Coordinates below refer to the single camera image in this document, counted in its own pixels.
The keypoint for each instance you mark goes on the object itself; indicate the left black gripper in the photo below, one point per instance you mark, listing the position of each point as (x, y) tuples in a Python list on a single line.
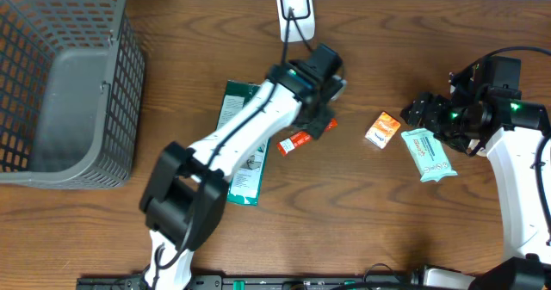
[(316, 134)]

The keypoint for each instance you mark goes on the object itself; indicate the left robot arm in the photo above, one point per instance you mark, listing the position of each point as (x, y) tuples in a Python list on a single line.
[(187, 191)]

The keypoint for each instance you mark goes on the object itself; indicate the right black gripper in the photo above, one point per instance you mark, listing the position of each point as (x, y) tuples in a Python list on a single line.
[(430, 118)]

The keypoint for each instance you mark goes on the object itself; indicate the mint green wipes packet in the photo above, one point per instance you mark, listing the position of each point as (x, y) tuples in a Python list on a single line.
[(428, 155)]

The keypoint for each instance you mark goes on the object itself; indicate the grey plastic mesh basket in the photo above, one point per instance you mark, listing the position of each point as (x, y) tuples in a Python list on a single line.
[(72, 76)]

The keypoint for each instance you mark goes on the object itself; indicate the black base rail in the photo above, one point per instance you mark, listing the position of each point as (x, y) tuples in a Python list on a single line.
[(218, 282)]

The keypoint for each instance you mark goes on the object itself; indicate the orange small box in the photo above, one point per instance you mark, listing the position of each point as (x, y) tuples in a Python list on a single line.
[(382, 130)]

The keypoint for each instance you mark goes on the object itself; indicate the white barcode scanner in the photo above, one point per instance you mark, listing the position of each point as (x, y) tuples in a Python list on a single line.
[(300, 16)]

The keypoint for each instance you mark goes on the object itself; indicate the red snack packet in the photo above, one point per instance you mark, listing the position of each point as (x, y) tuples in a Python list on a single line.
[(293, 142)]

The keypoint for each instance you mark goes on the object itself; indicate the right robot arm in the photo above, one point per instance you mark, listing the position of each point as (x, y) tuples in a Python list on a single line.
[(518, 148)]

